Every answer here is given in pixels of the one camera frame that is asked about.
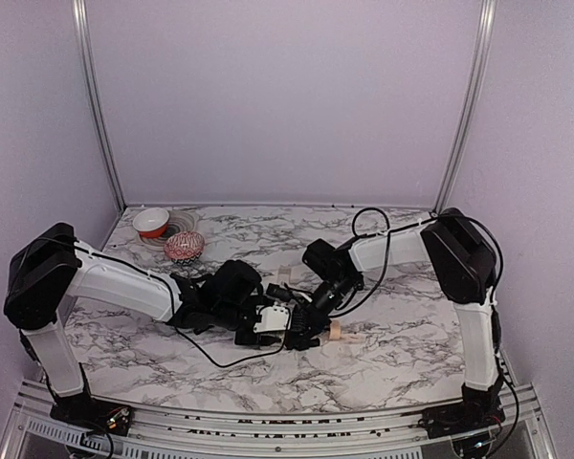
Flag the cream and black umbrella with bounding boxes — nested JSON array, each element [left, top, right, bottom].
[[275, 267, 364, 344]]

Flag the red patterned bowl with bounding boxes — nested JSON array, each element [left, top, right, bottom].
[[164, 231, 205, 265]]

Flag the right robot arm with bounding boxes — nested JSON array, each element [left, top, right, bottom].
[[286, 208, 505, 438]]

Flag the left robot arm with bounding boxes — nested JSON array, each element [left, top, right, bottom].
[[4, 223, 291, 436]]

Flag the orange bowl white inside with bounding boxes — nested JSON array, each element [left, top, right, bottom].
[[132, 208, 170, 239]]

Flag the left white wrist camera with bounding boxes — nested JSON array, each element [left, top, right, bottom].
[[253, 306, 291, 334]]

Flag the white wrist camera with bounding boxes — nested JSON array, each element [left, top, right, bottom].
[[253, 306, 291, 334], [266, 282, 312, 305]]

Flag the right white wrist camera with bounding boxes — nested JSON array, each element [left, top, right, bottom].
[[266, 282, 312, 305]]

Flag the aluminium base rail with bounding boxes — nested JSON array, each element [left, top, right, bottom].
[[0, 381, 557, 458]]

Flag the right aluminium frame post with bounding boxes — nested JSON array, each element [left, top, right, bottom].
[[433, 0, 497, 213]]

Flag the aluminium frame post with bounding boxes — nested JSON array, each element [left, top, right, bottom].
[[72, 0, 126, 214], [433, 0, 497, 213]]

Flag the left aluminium frame post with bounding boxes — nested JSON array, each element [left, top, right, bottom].
[[72, 0, 126, 214]]

